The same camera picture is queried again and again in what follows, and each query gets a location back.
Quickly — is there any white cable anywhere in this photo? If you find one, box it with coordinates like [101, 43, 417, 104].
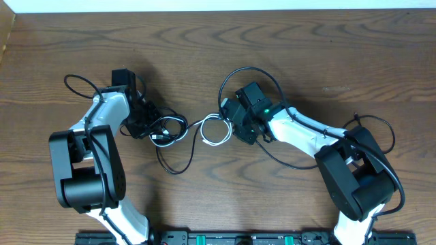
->
[149, 112, 233, 148]

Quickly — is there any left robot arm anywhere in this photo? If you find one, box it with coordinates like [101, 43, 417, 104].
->
[48, 69, 162, 244]

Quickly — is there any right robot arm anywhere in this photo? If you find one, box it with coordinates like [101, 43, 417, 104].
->
[219, 82, 398, 244]

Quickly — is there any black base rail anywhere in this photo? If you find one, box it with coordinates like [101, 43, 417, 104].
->
[74, 229, 418, 245]

